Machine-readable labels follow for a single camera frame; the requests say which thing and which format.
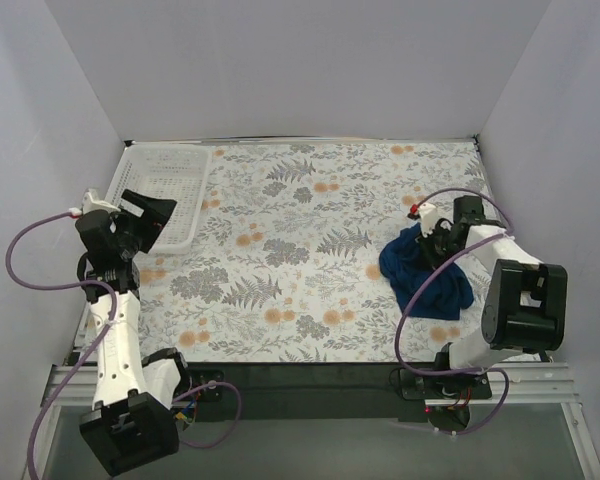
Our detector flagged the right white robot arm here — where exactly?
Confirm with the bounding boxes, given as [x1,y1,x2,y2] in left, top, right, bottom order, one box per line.
[409,195,568,398]

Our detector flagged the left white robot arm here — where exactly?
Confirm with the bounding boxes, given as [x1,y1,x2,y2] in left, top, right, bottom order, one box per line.
[75,189,193,477]

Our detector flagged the white plastic basket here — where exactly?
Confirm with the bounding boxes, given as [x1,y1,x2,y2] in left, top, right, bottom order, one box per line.
[101,143,214,255]

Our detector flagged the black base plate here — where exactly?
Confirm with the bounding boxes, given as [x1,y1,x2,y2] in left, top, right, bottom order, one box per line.
[178,362,492,422]

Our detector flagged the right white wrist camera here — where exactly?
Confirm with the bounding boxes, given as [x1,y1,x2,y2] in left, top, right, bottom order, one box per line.
[408,202,444,237]

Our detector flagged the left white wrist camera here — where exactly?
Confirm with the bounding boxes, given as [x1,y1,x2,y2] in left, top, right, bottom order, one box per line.
[68,188,120,219]

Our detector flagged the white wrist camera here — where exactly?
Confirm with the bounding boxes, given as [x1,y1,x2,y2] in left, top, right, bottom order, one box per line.
[408,202,444,237]
[68,188,120,219]

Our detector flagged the floral table mat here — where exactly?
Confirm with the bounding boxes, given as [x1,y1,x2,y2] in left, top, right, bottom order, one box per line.
[106,141,490,363]

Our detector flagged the blue t shirt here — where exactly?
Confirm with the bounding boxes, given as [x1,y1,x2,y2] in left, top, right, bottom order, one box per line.
[379,224,475,321]

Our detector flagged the aluminium frame rail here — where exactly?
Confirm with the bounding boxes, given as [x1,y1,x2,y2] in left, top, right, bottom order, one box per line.
[31,362,600,479]

